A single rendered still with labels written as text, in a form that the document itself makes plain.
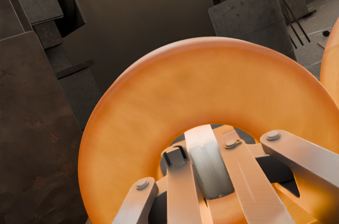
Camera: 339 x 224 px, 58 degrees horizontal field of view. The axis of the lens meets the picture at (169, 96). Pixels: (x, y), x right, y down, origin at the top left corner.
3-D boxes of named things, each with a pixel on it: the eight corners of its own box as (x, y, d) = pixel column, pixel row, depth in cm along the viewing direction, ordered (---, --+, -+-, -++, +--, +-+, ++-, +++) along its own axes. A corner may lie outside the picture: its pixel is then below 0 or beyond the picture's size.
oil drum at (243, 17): (225, 103, 292) (192, 13, 275) (264, 79, 321) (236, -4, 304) (277, 102, 241) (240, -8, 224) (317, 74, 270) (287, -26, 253)
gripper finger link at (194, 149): (222, 197, 15) (208, 202, 15) (205, 142, 22) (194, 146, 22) (201, 145, 15) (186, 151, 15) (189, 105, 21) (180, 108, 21)
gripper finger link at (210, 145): (201, 146, 15) (216, 140, 14) (190, 105, 21) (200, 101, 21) (222, 198, 15) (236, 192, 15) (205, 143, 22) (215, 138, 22)
